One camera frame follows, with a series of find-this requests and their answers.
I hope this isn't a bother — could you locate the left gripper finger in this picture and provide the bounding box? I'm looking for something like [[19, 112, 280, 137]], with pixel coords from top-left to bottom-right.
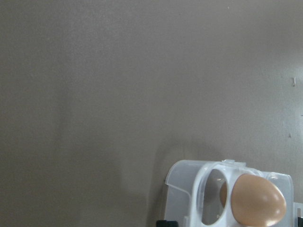
[[156, 220, 178, 227]]

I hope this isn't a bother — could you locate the clear plastic egg box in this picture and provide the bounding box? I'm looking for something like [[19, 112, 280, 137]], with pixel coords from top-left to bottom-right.
[[164, 160, 303, 227]]

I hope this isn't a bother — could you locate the brown egg near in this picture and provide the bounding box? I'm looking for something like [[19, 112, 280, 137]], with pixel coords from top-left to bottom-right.
[[231, 174, 286, 227]]

